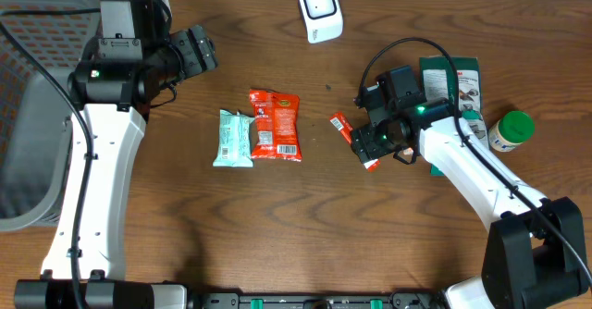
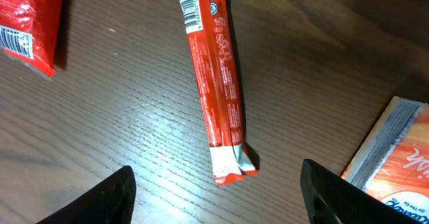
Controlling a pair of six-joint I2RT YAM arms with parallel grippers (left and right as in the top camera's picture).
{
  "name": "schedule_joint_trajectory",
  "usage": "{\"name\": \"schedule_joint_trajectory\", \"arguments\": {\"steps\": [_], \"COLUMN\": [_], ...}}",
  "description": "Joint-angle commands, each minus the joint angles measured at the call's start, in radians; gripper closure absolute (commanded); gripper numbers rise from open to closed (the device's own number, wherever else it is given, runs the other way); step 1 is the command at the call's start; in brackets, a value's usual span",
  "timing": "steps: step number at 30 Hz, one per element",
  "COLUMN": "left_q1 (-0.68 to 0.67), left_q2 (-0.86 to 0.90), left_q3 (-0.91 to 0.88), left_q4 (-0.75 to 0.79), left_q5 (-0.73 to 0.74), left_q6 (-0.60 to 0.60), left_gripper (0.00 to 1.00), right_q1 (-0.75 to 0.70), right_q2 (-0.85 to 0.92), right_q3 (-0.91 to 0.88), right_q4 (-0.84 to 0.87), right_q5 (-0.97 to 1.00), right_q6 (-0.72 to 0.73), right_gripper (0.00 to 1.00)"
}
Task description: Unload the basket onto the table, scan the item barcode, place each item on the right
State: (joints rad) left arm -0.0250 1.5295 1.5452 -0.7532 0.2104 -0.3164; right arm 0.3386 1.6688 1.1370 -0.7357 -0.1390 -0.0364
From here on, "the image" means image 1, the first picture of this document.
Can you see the white barcode scanner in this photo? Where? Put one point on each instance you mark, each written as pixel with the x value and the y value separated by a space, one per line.
pixel 323 19

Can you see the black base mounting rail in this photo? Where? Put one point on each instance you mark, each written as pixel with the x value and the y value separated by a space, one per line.
pixel 396 300

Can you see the red stick sachet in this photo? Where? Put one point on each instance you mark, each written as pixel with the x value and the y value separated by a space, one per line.
pixel 341 123

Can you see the green lid seasoning jar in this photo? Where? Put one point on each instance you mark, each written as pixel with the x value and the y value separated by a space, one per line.
pixel 515 128

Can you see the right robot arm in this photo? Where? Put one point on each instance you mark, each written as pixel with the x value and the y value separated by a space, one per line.
pixel 536 251

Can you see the red snack packet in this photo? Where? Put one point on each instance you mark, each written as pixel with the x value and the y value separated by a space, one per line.
pixel 276 123

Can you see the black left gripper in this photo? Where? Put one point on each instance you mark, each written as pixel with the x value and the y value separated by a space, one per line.
pixel 201 52

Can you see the grey plastic mesh basket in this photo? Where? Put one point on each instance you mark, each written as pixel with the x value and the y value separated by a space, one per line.
pixel 35 121

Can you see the green white packet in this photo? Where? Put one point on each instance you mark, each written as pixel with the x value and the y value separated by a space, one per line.
pixel 437 83

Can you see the teal white snack packet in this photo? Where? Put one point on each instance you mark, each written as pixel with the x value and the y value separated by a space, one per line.
pixel 234 142

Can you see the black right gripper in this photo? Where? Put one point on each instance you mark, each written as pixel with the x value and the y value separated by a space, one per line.
pixel 364 143

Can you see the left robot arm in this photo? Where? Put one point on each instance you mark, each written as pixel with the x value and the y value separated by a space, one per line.
pixel 111 90

